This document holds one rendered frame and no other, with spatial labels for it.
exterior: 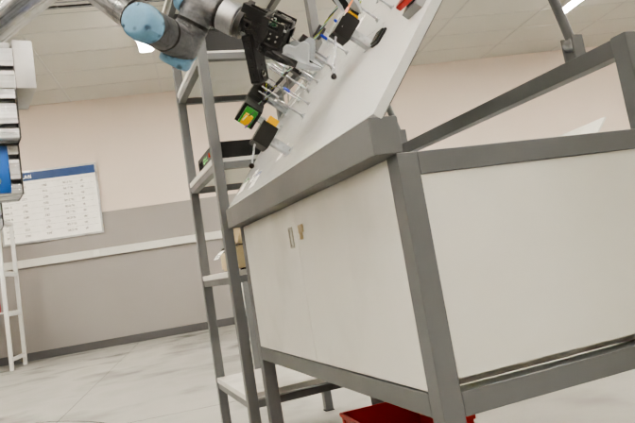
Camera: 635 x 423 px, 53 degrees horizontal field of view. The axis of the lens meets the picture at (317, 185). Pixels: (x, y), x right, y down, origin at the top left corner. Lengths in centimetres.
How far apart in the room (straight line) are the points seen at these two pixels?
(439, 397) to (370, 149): 42
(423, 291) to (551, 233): 28
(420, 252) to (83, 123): 827
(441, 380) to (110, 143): 818
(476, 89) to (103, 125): 546
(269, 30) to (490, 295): 72
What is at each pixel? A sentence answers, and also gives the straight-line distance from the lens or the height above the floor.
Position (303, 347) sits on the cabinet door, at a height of 43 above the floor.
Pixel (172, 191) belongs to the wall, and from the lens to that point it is 885.
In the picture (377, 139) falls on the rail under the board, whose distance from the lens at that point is 106.
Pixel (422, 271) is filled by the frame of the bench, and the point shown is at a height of 60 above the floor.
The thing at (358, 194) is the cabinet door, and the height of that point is 76.
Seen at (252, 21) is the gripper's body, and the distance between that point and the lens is 144.
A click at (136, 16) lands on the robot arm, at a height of 118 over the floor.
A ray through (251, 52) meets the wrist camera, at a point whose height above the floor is 112.
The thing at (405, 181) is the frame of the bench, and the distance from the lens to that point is 107.
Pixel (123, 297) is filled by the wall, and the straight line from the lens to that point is 881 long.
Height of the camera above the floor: 64
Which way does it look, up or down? 7 degrees up
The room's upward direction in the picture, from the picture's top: 9 degrees counter-clockwise
